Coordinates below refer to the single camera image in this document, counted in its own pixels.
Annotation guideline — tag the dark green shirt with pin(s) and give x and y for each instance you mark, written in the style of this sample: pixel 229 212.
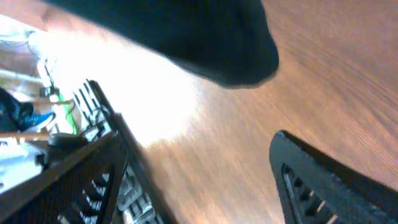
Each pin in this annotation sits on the dark green shirt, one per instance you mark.
pixel 227 42

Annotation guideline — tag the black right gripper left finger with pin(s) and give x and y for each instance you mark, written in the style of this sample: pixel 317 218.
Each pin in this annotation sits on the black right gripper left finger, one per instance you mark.
pixel 82 187

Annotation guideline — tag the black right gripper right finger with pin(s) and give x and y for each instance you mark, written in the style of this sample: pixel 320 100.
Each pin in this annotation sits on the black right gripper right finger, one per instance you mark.
pixel 315 188

